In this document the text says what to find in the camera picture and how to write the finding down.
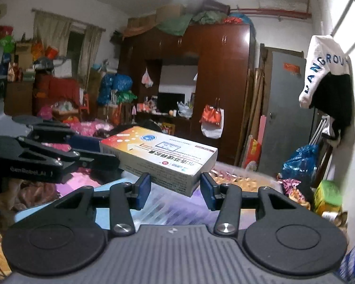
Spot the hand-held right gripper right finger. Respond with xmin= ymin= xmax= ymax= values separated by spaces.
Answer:
xmin=200 ymin=172 xmax=300 ymax=238

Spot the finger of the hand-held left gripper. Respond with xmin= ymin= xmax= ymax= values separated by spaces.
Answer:
xmin=16 ymin=136 xmax=121 ymax=173
xmin=12 ymin=115 xmax=103 ymax=153

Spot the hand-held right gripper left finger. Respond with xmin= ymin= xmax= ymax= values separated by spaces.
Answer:
xmin=54 ymin=172 xmax=152 ymax=235

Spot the white orange medicine box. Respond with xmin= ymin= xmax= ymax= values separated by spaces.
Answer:
xmin=100 ymin=126 xmax=218 ymax=197

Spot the pink blanket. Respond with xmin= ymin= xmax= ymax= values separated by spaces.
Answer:
xmin=38 ymin=120 xmax=115 ymax=144

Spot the clear plastic storage box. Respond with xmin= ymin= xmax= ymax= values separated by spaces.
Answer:
xmin=93 ymin=180 xmax=286 ymax=232

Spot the clear box of wrapped candies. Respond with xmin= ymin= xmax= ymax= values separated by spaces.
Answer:
xmin=209 ymin=161 xmax=285 ymax=196

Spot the red cloth covered furniture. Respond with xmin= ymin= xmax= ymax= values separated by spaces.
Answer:
xmin=32 ymin=73 xmax=81 ymax=116

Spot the green plastic bag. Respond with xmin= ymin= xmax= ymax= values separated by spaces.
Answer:
xmin=115 ymin=91 xmax=138 ymax=105

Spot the large blue plastic bag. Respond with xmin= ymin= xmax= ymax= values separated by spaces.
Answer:
xmin=97 ymin=73 xmax=133 ymax=106

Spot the red and white plastic bag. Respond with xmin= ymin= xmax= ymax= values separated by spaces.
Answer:
xmin=199 ymin=103 xmax=225 ymax=139

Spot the small white pink plastic bag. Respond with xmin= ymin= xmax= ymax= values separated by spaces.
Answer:
xmin=141 ymin=68 xmax=154 ymax=88

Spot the black television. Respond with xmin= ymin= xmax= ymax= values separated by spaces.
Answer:
xmin=158 ymin=92 xmax=186 ymax=115

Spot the blue patterned plastic bag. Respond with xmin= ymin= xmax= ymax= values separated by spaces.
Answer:
xmin=280 ymin=144 xmax=320 ymax=187

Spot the grey metal door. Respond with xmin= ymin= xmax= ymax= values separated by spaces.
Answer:
xmin=259 ymin=50 xmax=318 ymax=178

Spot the beige curtain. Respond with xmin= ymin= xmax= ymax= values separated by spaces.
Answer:
xmin=32 ymin=8 xmax=106 ymax=91

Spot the brown wooden wardrobe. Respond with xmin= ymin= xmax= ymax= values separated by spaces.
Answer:
xmin=118 ymin=24 xmax=253 ymax=167

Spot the green cardboard box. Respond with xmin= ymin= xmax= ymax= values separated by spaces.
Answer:
xmin=314 ymin=179 xmax=344 ymax=215

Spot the metal can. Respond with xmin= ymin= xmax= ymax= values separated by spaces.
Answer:
xmin=322 ymin=211 xmax=348 ymax=229

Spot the brown cardboard box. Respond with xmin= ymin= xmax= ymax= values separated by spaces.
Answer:
xmin=127 ymin=13 xmax=158 ymax=29

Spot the green cloth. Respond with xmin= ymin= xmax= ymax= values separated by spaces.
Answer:
xmin=156 ymin=10 xmax=226 ymax=36

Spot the black garment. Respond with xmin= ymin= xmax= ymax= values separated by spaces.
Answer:
xmin=310 ymin=72 xmax=355 ymax=148

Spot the white printed garment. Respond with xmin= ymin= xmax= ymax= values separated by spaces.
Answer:
xmin=298 ymin=35 xmax=351 ymax=109

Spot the red ceiling pipe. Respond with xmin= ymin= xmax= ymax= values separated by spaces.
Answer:
xmin=248 ymin=8 xmax=313 ymax=20

